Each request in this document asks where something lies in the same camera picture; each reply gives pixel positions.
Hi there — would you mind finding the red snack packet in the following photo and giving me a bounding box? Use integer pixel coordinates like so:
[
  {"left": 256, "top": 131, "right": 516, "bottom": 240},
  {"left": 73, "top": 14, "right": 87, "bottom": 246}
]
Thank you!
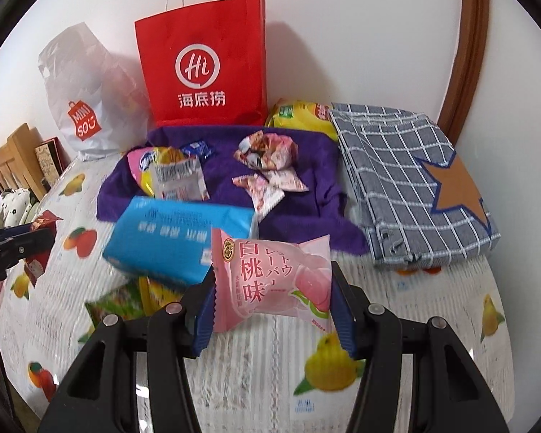
[{"left": 24, "top": 209, "right": 61, "bottom": 287}]

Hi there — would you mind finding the green snack packet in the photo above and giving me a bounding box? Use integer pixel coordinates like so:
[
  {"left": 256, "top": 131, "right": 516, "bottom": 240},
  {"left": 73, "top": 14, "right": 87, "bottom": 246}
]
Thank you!
[{"left": 85, "top": 280, "right": 145, "bottom": 325}]

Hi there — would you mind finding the pink yellow snack bag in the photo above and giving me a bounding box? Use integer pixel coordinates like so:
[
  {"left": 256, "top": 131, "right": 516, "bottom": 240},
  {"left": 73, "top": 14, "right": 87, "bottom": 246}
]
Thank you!
[{"left": 127, "top": 146, "right": 186, "bottom": 197}]

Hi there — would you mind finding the blue tissue pack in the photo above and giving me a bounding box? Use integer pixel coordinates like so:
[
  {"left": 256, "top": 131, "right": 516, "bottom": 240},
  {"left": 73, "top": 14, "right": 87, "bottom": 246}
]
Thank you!
[{"left": 102, "top": 197, "right": 258, "bottom": 287}]

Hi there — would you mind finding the pink peach cake packet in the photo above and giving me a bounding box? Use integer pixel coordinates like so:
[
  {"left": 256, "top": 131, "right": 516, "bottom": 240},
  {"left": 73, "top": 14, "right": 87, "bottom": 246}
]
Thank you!
[{"left": 211, "top": 229, "right": 332, "bottom": 332}]

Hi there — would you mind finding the blue snack packet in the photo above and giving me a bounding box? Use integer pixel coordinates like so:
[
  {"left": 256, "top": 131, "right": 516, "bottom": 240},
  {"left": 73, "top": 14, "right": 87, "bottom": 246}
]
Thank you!
[{"left": 180, "top": 141, "right": 215, "bottom": 161}]

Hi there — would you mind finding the Lotso bear candy packet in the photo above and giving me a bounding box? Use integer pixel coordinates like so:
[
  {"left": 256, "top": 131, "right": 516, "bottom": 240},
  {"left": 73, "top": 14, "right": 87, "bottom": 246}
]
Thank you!
[{"left": 232, "top": 174, "right": 285, "bottom": 222}]

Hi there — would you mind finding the small pink candy packet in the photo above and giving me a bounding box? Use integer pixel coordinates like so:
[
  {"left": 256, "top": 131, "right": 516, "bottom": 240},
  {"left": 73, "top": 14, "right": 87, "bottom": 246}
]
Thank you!
[{"left": 263, "top": 167, "right": 309, "bottom": 193}]

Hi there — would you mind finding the yellow triangular snack packet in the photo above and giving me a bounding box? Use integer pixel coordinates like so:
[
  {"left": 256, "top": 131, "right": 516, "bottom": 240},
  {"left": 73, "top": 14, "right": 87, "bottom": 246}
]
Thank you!
[{"left": 137, "top": 277, "right": 184, "bottom": 316}]

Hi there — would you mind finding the white clear snack packet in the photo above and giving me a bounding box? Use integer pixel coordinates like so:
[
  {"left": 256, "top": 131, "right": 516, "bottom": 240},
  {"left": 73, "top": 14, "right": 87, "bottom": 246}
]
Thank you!
[{"left": 150, "top": 157, "right": 210, "bottom": 201}]

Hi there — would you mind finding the pink wrapper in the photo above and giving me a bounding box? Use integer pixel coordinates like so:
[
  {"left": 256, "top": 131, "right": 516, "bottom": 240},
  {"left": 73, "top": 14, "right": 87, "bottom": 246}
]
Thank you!
[{"left": 233, "top": 130, "right": 298, "bottom": 171}]

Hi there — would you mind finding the white floral pillow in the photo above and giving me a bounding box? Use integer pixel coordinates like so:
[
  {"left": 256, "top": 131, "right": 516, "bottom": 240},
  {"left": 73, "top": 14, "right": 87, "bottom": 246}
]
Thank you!
[{"left": 0, "top": 188, "right": 40, "bottom": 228}]

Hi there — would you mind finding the wooden bed headboard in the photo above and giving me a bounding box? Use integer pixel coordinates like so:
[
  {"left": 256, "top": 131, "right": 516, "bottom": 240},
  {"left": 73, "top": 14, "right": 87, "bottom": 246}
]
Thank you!
[{"left": 0, "top": 123, "right": 47, "bottom": 200}]

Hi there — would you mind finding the brown patterned book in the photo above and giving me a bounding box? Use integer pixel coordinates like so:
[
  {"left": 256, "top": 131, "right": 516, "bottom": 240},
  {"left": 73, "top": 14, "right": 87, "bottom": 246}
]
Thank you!
[{"left": 35, "top": 137, "right": 68, "bottom": 188}]

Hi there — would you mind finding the white Miniso plastic bag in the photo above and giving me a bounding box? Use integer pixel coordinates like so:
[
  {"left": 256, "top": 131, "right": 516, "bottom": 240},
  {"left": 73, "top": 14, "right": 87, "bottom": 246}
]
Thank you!
[{"left": 38, "top": 22, "right": 150, "bottom": 160}]

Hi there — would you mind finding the grey checked folded blanket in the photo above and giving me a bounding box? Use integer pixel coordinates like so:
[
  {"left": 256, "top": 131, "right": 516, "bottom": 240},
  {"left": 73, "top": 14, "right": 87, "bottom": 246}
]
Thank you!
[{"left": 329, "top": 104, "right": 500, "bottom": 270}]

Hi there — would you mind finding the purple towel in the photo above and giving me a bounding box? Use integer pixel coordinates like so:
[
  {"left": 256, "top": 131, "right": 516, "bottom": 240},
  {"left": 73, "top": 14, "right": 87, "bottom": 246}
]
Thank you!
[{"left": 95, "top": 124, "right": 371, "bottom": 255}]

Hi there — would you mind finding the red Haidilao paper bag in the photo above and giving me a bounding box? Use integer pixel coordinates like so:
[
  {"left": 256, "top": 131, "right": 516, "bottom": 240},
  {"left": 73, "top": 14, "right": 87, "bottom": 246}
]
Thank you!
[{"left": 135, "top": 0, "right": 268, "bottom": 127}]

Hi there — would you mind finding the yellow chips bag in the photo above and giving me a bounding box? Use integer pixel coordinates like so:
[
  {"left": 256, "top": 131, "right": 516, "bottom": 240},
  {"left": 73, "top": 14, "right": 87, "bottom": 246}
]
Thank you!
[{"left": 265, "top": 99, "right": 338, "bottom": 142}]

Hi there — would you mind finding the brown wooden door frame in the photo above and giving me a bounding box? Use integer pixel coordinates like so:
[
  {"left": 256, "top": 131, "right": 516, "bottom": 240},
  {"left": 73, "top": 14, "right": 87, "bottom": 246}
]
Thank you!
[{"left": 438, "top": 0, "right": 489, "bottom": 145}]

